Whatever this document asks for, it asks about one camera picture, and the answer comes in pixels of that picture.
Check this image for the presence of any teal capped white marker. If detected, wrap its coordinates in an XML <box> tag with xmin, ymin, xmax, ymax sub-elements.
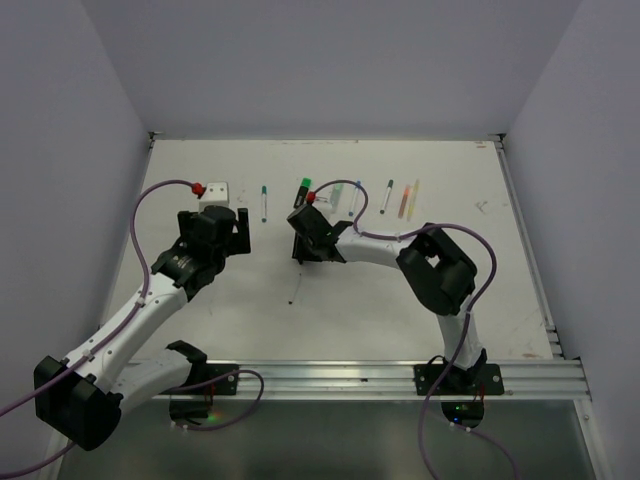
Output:
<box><xmin>261</xmin><ymin>185</ymin><xmax>268</xmax><ymax>223</ymax></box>

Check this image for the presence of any orange brown highlighter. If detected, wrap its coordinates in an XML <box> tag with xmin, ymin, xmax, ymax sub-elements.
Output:
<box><xmin>397</xmin><ymin>185</ymin><xmax>411</xmax><ymax>219</ymax></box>

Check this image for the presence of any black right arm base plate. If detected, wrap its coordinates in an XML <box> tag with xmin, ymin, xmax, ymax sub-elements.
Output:
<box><xmin>434</xmin><ymin>364</ymin><xmax>505</xmax><ymax>429</ymax></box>

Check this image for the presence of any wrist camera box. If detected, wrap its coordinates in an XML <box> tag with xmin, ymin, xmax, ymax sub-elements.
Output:
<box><xmin>306</xmin><ymin>191</ymin><xmax>333</xmax><ymax>212</ymax></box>
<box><xmin>198</xmin><ymin>181</ymin><xmax>230</xmax><ymax>212</ymax></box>

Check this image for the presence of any yellow slim highlighter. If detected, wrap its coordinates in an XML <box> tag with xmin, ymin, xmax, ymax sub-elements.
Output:
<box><xmin>406</xmin><ymin>179</ymin><xmax>420</xmax><ymax>221</ymax></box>

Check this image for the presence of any aluminium side rail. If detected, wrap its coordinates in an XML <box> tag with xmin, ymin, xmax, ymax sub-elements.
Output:
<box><xmin>490</xmin><ymin>134</ymin><xmax>566</xmax><ymax>360</ymax></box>

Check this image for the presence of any black capped whiteboard pen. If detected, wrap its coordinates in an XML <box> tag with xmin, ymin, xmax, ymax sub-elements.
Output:
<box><xmin>288</xmin><ymin>272</ymin><xmax>302</xmax><ymax>305</ymax></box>

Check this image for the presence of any aluminium front rail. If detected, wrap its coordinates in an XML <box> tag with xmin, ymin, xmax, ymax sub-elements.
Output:
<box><xmin>207</xmin><ymin>360</ymin><xmax>590</xmax><ymax>401</ymax></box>

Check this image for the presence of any blue capped white marker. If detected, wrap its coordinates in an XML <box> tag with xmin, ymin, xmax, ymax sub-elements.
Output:
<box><xmin>348</xmin><ymin>180</ymin><xmax>361</xmax><ymax>217</ymax></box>

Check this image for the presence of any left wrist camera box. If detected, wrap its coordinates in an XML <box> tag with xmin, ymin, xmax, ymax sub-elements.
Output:
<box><xmin>198</xmin><ymin>181</ymin><xmax>230</xmax><ymax>212</ymax></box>

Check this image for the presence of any black green capped highlighter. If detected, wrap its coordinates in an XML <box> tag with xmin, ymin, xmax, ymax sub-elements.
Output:
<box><xmin>293</xmin><ymin>177</ymin><xmax>312</xmax><ymax>209</ymax></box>

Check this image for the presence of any pale green translucent highlighter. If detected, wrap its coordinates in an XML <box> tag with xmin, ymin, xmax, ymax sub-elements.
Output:
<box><xmin>329</xmin><ymin>183</ymin><xmax>344</xmax><ymax>213</ymax></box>

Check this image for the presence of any dark green capped marker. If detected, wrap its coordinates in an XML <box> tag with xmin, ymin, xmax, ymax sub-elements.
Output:
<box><xmin>379</xmin><ymin>179</ymin><xmax>394</xmax><ymax>215</ymax></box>

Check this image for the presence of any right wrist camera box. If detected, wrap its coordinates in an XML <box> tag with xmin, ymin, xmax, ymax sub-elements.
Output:
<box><xmin>306</xmin><ymin>191</ymin><xmax>333</xmax><ymax>212</ymax></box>

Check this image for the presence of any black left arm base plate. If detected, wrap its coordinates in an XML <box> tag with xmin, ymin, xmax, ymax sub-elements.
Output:
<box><xmin>168</xmin><ymin>363</ymin><xmax>239</xmax><ymax>426</ymax></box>

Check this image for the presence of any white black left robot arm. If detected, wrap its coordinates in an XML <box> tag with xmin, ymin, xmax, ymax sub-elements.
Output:
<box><xmin>34</xmin><ymin>206</ymin><xmax>251</xmax><ymax>451</ymax></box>

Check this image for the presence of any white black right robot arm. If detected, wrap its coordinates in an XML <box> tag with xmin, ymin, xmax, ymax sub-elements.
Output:
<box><xmin>287</xmin><ymin>204</ymin><xmax>487</xmax><ymax>394</ymax></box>

